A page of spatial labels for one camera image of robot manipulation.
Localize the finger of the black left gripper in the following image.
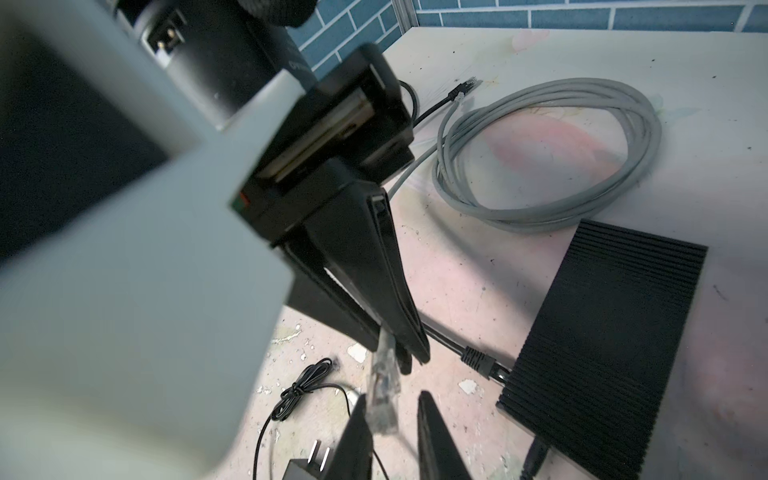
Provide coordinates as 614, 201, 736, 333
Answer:
278, 233, 414, 375
304, 180, 431, 364

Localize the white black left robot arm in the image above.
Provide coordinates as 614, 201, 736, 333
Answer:
108, 1, 431, 374

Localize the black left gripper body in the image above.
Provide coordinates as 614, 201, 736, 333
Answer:
242, 43, 414, 243

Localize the black power adapter with cord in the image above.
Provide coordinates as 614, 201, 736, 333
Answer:
251, 357, 391, 480

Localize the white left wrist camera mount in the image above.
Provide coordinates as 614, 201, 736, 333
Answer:
1, 1, 303, 479

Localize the grey cable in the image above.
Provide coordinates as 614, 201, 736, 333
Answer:
365, 77, 663, 436

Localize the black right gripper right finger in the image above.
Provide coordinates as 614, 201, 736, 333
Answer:
417, 391, 471, 480

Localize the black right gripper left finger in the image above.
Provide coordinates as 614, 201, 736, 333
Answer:
323, 394, 373, 480

